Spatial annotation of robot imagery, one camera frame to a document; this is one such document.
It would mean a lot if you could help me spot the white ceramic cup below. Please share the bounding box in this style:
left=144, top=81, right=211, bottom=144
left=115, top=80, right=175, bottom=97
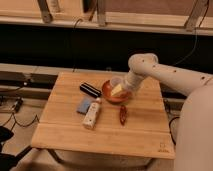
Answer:
left=110, top=76, right=124, bottom=87

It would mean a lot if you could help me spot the red chili pepper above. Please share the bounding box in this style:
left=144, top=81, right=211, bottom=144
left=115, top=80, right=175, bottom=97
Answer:
left=120, top=105, right=127, bottom=125

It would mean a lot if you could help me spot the black power adapter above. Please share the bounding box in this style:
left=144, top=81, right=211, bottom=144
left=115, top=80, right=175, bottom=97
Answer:
left=12, top=98, right=23, bottom=113

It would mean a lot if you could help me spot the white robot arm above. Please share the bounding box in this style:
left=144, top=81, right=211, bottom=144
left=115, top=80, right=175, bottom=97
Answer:
left=111, top=53, right=213, bottom=171

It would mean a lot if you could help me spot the black hanging cable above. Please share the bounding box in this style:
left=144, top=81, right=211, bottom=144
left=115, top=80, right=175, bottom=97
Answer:
left=70, top=18, right=84, bottom=73

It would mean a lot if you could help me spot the orange saucer plate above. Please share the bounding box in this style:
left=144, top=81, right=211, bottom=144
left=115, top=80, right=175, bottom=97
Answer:
left=102, top=80, right=132, bottom=103

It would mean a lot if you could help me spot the blue sponge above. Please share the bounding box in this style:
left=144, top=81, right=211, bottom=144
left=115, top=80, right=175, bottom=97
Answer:
left=77, top=97, right=93, bottom=114

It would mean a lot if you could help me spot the wooden cutting board table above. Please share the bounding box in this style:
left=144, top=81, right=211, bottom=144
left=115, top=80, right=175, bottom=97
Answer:
left=31, top=72, right=175, bottom=159

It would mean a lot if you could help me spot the black rectangular case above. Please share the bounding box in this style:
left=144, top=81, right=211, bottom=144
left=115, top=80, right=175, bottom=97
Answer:
left=80, top=83, right=101, bottom=98

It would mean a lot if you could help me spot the black cable on floor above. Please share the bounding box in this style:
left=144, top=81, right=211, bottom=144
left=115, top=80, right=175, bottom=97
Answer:
left=0, top=111, right=40, bottom=132

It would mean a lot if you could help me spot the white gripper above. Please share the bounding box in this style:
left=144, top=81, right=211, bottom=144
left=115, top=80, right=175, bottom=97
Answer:
left=111, top=71, right=145, bottom=97

